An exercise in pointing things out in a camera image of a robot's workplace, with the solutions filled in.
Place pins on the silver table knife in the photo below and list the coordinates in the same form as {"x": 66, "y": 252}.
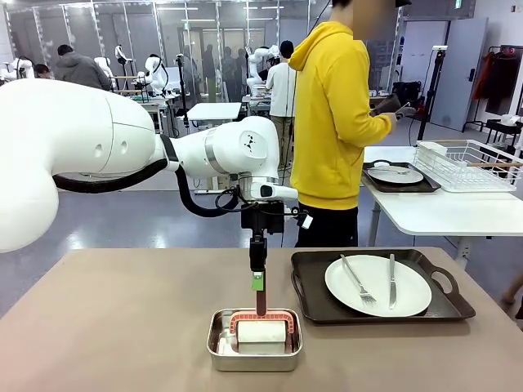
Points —
{"x": 392, "y": 281}

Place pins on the black coat rack with clothes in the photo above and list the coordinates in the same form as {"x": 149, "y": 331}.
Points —
{"x": 500, "y": 77}

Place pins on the shiny metal tray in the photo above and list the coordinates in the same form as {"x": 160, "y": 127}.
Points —
{"x": 253, "y": 363}

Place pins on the person's right forearm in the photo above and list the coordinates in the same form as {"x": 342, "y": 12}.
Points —
{"x": 374, "y": 130}

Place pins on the black tripod with light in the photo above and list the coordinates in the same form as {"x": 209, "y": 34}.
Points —
{"x": 435, "y": 81}

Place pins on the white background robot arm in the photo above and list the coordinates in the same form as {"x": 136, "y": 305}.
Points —
{"x": 18, "y": 67}
{"x": 259, "y": 61}
{"x": 155, "y": 73}

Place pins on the dark object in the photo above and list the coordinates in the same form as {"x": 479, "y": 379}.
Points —
{"x": 384, "y": 105}

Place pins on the white dinner plate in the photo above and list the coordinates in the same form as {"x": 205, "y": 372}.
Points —
{"x": 394, "y": 176}
{"x": 378, "y": 281}

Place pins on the silver fork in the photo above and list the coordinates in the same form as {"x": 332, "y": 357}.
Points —
{"x": 357, "y": 281}

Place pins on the seated person at laptop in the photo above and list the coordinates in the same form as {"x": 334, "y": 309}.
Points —
{"x": 42, "y": 71}

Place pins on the person in white shirt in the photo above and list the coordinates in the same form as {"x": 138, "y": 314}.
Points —
{"x": 280, "y": 90}

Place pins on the person in grey hoodie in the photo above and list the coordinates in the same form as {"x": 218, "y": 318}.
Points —
{"x": 79, "y": 69}

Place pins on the white cutlery holder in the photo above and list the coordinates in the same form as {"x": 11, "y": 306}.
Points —
{"x": 429, "y": 153}

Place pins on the white background desk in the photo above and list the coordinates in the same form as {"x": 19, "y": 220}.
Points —
{"x": 214, "y": 111}

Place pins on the person in yellow hoodie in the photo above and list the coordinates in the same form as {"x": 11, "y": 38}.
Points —
{"x": 327, "y": 122}

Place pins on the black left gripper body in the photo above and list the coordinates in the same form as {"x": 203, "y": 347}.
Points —
{"x": 261, "y": 218}

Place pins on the grey door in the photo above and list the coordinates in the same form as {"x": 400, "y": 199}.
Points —
{"x": 457, "y": 73}

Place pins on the seated person in black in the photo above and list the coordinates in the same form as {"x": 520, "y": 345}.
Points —
{"x": 515, "y": 294}

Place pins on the white side table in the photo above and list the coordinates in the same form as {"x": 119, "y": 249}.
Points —
{"x": 449, "y": 212}

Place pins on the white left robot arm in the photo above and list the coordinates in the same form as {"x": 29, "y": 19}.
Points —
{"x": 61, "y": 134}

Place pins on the person's right hand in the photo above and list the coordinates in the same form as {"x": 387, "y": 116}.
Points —
{"x": 391, "y": 122}

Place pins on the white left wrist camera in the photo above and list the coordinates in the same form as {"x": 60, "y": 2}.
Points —
{"x": 304, "y": 221}

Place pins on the pink lint roller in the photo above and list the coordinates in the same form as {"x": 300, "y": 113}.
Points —
{"x": 261, "y": 332}

